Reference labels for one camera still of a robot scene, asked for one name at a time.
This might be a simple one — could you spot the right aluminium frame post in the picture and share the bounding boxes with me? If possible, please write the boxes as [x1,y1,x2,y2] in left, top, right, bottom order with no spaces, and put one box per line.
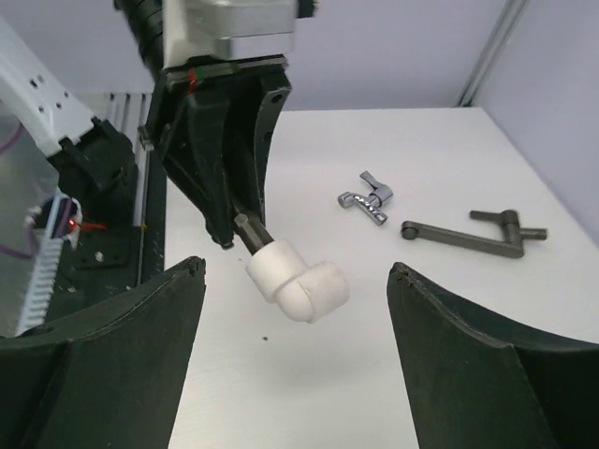
[457,0,530,108]

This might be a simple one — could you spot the white slotted cable duct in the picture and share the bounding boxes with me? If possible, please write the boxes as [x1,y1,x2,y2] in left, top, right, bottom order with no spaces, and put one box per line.
[15,189,83,336]

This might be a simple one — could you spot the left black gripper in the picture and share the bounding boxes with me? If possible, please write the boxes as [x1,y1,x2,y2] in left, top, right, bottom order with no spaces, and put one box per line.
[112,0,319,249]

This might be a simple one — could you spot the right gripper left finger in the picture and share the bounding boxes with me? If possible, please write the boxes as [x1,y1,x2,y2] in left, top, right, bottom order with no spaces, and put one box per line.
[1,256,206,448]

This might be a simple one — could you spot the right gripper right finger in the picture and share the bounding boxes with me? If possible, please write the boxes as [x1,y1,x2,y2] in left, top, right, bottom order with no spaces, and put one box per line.
[387,263,598,448]

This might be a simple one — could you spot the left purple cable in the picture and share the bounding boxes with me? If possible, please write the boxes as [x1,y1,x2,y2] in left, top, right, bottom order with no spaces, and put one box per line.
[0,119,85,258]

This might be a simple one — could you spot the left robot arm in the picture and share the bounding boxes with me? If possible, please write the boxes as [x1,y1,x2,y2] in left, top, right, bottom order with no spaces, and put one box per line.
[1,1,318,251]

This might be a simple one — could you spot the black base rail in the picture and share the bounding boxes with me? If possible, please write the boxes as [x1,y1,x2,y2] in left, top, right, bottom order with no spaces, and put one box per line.
[61,154,167,304]

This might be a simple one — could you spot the dark grey faucet wrench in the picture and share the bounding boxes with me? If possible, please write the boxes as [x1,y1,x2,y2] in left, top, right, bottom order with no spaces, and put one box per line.
[400,210,549,259]

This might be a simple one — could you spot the white elbow fitting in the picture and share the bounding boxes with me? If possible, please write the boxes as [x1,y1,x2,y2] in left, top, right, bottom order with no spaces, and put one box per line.
[246,239,350,324]

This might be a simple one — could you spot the chrome faucet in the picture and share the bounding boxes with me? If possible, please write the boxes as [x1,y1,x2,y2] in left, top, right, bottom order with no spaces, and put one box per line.
[337,170,393,226]

